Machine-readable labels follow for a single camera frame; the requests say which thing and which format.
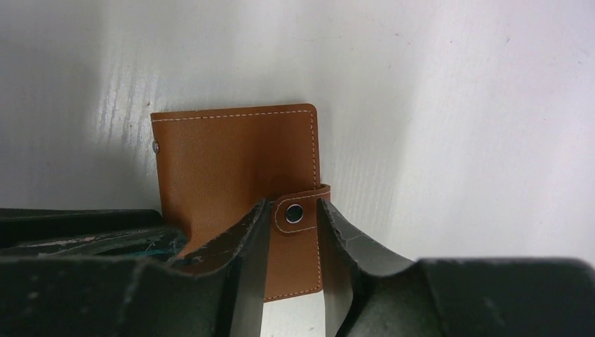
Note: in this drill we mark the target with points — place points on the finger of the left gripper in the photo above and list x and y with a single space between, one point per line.
116 232

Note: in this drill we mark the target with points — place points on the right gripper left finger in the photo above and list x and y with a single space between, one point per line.
216 290

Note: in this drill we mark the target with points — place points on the brown leather card holder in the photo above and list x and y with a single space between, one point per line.
214 165

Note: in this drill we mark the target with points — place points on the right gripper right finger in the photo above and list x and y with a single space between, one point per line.
371 291

